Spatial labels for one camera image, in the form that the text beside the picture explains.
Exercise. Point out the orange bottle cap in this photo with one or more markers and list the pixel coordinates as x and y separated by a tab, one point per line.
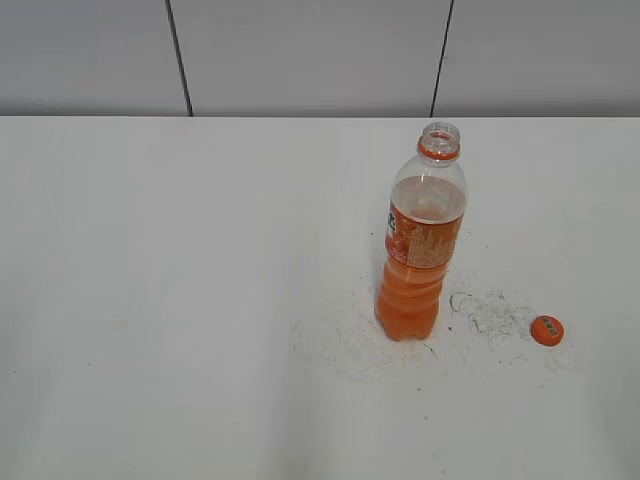
547	330

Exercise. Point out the orange drink plastic bottle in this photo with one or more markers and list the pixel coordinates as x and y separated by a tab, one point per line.
427	204

